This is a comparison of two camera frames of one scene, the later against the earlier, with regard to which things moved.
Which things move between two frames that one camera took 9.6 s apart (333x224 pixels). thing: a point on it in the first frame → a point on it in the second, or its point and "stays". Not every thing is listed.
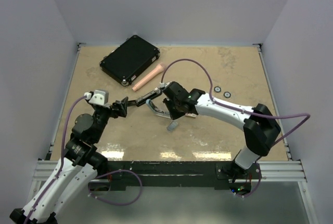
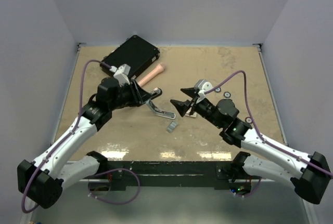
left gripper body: [115, 113] → [128, 94]
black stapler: [155, 93] stays
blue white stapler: [157, 111] stays
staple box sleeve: [191, 115] stays
